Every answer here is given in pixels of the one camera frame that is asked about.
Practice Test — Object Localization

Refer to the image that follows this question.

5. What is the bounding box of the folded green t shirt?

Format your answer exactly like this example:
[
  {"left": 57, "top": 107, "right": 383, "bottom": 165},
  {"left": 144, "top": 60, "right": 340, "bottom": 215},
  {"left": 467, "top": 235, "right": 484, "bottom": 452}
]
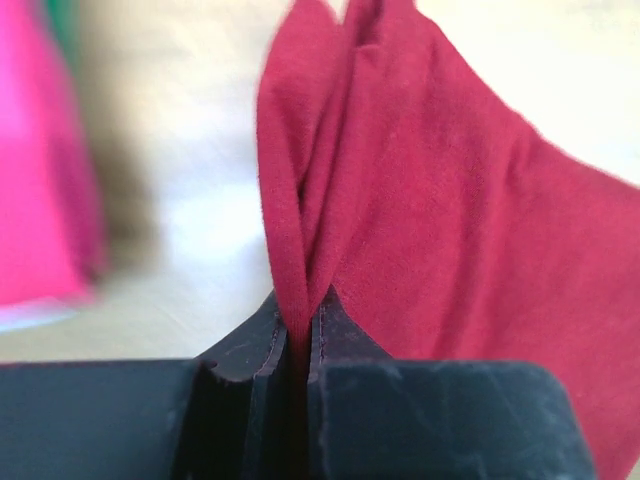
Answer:
[{"left": 44, "top": 0, "right": 77, "bottom": 65}]

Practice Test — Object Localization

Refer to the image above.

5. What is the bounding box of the dark red t shirt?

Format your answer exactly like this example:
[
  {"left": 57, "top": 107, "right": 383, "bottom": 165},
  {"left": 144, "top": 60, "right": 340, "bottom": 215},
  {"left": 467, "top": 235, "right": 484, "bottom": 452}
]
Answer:
[{"left": 257, "top": 1, "right": 639, "bottom": 479}]

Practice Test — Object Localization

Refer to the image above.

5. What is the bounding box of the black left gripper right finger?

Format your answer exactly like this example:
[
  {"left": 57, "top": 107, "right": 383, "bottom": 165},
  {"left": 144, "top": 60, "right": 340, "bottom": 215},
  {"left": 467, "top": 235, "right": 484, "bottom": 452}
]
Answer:
[{"left": 307, "top": 292, "right": 596, "bottom": 479}]

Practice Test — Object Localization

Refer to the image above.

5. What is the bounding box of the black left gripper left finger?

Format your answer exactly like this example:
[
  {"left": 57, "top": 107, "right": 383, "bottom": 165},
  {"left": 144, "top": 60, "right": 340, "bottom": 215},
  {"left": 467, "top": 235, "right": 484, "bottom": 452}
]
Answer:
[{"left": 1, "top": 297, "right": 288, "bottom": 479}]

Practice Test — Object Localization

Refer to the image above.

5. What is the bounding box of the folded pink t shirt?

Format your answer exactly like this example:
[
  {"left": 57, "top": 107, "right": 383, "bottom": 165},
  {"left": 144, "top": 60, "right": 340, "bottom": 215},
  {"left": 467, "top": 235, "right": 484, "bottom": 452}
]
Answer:
[{"left": 1, "top": 1, "right": 106, "bottom": 306}]

